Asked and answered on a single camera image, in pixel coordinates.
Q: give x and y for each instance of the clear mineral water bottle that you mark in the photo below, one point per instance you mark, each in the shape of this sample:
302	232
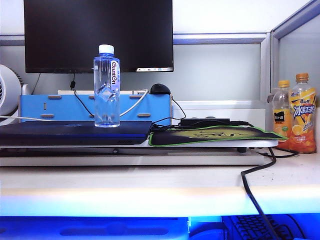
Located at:
107	100

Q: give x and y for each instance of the dark blue closed laptop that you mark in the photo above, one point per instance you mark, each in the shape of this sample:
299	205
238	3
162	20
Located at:
62	132

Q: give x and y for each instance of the small orange juice bottle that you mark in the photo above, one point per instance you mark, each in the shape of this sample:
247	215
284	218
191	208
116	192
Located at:
281	117

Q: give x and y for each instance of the large iced tea bottle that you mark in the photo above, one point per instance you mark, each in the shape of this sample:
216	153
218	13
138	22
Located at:
303	117

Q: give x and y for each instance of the black green-edged mouse pad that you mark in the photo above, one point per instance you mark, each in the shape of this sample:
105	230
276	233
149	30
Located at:
175	138

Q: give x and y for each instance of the black computer mouse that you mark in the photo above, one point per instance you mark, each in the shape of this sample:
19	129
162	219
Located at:
160	89

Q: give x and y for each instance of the black power adapter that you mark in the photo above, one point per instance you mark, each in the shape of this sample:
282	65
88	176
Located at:
205	122

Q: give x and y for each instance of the white desktop riser platform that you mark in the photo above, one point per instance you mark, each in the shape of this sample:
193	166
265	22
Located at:
125	160

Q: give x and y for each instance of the blue wooden desk organizer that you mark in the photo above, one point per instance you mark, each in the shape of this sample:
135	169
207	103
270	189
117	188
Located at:
62	107

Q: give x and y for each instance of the black computer monitor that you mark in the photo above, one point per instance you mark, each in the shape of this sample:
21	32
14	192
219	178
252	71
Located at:
75	35

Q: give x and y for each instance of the black keyboard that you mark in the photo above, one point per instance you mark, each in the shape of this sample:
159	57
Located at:
252	227

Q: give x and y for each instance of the white desk fan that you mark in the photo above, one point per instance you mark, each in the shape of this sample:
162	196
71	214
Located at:
8	92

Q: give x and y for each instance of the grey cubicle partition frame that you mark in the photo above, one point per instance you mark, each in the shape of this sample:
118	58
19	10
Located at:
265	65

